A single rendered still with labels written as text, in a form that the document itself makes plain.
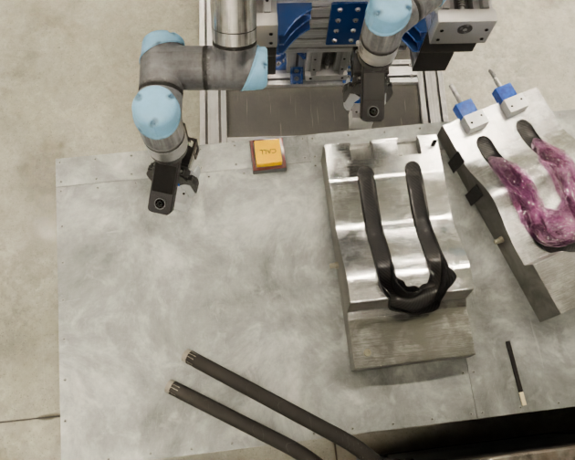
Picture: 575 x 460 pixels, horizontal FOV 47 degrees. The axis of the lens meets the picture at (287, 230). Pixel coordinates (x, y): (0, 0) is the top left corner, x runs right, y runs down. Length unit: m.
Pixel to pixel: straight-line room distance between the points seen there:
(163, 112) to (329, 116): 1.28
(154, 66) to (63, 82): 1.57
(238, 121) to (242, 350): 1.03
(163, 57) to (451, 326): 0.81
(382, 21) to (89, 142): 1.59
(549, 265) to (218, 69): 0.81
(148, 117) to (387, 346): 0.70
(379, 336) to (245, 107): 1.13
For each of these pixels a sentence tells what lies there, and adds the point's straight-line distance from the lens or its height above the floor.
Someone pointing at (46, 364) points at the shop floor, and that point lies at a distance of 2.39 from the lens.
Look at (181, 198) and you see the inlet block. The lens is 1.40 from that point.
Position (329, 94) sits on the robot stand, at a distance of 2.35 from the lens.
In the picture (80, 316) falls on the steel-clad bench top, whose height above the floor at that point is 0.80.
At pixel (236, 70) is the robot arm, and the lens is 1.14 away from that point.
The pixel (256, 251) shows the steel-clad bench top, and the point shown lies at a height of 0.80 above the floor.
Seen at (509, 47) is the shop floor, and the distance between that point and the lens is 2.86.
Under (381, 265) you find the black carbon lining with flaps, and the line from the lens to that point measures 1.41.
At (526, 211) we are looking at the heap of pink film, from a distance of 1.54.
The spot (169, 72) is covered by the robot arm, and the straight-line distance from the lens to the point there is 1.15.
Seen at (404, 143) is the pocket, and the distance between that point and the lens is 1.57.
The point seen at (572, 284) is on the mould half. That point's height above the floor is 0.91.
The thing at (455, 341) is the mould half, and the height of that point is 0.86.
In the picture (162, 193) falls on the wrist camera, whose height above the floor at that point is 1.09.
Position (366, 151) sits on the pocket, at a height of 0.86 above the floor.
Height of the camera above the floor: 2.26
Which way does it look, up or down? 73 degrees down
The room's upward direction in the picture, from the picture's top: 6 degrees clockwise
